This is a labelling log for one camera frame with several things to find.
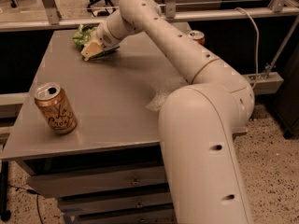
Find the top grey drawer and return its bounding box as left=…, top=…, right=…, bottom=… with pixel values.
left=27, top=163, right=167, bottom=198

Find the middle grey drawer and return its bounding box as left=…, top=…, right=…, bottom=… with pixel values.
left=58, top=189, right=172, bottom=216

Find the black floor cable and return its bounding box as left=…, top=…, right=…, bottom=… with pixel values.
left=7, top=184, right=45, bottom=224

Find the bottom grey drawer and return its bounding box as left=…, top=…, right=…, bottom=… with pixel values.
left=77, top=204, right=174, bottom=224

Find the white cable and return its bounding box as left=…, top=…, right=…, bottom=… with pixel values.
left=235, top=7, right=261, bottom=91

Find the metal railing frame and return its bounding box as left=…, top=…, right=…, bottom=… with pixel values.
left=0, top=0, right=299, bottom=31

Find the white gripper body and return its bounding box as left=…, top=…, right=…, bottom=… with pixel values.
left=96, top=21, right=120, bottom=50

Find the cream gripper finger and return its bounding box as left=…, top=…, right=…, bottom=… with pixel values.
left=80, top=38, right=104, bottom=61

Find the green jalapeno chip bag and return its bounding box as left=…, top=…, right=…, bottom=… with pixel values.
left=72, top=23, right=121, bottom=62

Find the gold La Croix can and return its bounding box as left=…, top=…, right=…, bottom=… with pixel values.
left=35, top=82, right=77, bottom=134

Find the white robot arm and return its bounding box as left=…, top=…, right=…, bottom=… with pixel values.
left=81, top=0, right=254, bottom=224

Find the grey drawer cabinet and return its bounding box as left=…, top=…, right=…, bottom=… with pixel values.
left=0, top=22, right=248, bottom=224

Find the red coke can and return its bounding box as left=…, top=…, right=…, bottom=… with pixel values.
left=188, top=30, right=206, bottom=45

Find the grey drawer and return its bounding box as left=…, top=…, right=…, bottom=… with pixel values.
left=58, top=189, right=172, bottom=216
left=77, top=204, right=174, bottom=224
left=27, top=163, right=167, bottom=198

